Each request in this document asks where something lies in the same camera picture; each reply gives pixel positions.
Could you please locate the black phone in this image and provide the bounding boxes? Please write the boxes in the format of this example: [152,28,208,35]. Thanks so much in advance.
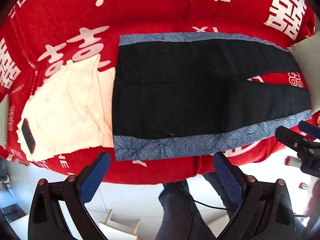
[21,118,36,154]

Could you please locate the cream white cloth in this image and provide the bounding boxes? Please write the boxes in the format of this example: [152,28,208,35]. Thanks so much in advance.
[16,55,117,162]

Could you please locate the person's legs in dark trousers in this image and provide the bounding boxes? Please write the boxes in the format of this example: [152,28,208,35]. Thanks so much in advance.
[154,180,216,240]

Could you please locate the grey cushion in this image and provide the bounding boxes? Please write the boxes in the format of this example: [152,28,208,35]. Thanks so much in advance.
[0,96,10,145]

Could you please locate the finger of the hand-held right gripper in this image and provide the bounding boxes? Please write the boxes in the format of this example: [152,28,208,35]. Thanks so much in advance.
[299,121,320,140]
[276,126,310,153]

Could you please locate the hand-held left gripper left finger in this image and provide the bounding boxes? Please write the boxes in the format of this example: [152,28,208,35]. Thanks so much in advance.
[28,151,112,240]

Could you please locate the black cable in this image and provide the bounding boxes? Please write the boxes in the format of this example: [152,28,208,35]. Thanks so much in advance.
[175,180,234,212]

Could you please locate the red printed blanket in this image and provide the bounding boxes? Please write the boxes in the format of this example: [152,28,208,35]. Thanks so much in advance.
[0,0,320,184]

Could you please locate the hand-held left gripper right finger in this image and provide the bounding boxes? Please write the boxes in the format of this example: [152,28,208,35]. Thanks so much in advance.
[212,151,297,240]

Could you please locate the grey pillow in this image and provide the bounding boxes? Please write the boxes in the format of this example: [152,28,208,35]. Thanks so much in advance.
[287,34,320,77]

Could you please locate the person's right forearm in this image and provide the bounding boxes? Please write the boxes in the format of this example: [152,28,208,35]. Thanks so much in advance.
[306,177,320,230]

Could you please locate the black pants with blue stripes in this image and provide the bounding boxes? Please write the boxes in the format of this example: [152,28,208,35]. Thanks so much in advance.
[112,32,312,161]

